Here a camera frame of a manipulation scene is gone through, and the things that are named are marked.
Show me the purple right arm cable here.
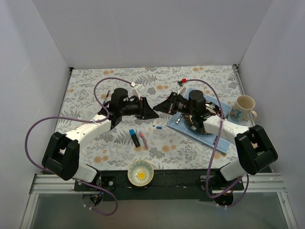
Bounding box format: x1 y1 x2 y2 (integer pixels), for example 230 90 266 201
185 79 250 208

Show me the aluminium frame rail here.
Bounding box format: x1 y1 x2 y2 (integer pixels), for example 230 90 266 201
20 173 84 229

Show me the cream painted mug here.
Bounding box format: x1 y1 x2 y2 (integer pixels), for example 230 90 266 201
229 95 257 122

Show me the black blue highlighter pen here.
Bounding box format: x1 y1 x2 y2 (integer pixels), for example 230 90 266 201
129 129 141 148

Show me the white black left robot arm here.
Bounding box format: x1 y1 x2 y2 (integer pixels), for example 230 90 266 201
42 88 158 191

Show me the striped rim cream plate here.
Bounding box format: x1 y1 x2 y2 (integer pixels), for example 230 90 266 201
184 101 222 135

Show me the purple black pen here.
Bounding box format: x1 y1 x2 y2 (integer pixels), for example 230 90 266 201
103 90 111 104

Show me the pink marker pen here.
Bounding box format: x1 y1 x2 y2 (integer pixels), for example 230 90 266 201
140 131 149 151

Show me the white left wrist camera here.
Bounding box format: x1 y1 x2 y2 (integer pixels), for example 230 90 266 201
130 82 145 99

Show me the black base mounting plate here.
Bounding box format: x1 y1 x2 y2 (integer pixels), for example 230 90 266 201
73 168 272 202

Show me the yellow centre patterned bowl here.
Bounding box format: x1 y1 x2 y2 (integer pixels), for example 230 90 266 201
127 160 154 187

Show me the floral patterned tablecloth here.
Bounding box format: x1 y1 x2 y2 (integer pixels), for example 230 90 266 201
56 65 243 170

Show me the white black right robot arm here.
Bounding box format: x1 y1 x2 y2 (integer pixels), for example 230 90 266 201
154 90 278 190

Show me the light blue checkered napkin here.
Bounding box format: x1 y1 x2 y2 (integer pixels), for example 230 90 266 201
167 88 240 155

